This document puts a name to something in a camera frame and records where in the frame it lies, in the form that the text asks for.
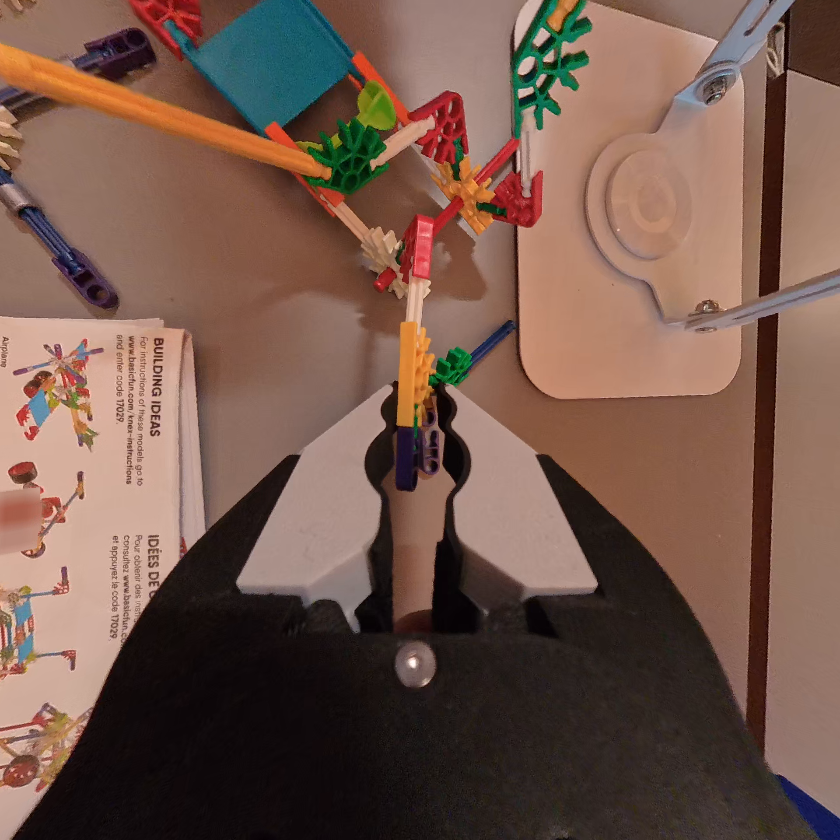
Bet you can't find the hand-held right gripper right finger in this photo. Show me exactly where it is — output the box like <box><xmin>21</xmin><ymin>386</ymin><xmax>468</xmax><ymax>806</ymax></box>
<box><xmin>433</xmin><ymin>384</ymin><xmax>601</xmax><ymax>634</ymax></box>

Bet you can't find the colourful toy construction model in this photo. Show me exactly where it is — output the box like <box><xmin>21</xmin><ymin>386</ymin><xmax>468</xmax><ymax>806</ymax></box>
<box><xmin>0</xmin><ymin>0</ymin><xmax>595</xmax><ymax>492</ymax></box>

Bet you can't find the small purple toy connector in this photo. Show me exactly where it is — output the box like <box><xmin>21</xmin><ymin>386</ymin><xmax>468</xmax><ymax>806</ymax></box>
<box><xmin>420</xmin><ymin>406</ymin><xmax>443</xmax><ymax>475</ymax></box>

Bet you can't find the blue rod cross toy assembly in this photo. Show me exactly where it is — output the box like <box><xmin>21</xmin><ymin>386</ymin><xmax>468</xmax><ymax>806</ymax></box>
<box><xmin>0</xmin><ymin>28</ymin><xmax>158</xmax><ymax>311</ymax></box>

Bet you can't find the illustrated instruction booklet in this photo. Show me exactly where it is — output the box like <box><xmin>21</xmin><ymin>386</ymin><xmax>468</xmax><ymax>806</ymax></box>
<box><xmin>0</xmin><ymin>316</ymin><xmax>207</xmax><ymax>821</ymax></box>

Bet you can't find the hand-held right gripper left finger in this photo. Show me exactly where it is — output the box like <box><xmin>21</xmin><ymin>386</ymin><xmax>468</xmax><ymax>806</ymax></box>
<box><xmin>235</xmin><ymin>382</ymin><xmax>399</xmax><ymax>634</ymax></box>

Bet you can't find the white metal stand base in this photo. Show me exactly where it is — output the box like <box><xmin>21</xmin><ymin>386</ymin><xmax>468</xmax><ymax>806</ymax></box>
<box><xmin>513</xmin><ymin>0</ymin><xmax>746</xmax><ymax>400</ymax></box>

